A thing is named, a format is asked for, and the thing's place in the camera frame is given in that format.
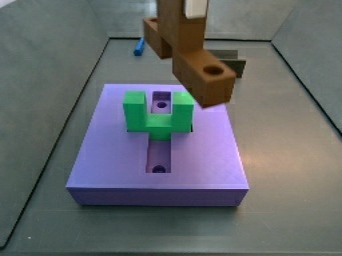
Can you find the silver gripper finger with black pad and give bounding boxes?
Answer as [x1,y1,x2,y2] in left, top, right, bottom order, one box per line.
[184,0,208,19]

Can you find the brown T-shaped block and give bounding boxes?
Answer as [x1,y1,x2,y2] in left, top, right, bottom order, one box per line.
[143,0,236,108]

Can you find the purple base board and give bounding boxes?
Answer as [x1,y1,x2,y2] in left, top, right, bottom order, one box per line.
[67,84,248,206]

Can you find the blue cylindrical peg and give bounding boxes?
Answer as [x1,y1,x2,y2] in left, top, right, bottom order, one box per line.
[133,37,145,56]

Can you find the green U-shaped block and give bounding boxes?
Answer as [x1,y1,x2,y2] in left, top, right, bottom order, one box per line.
[123,91,195,141]

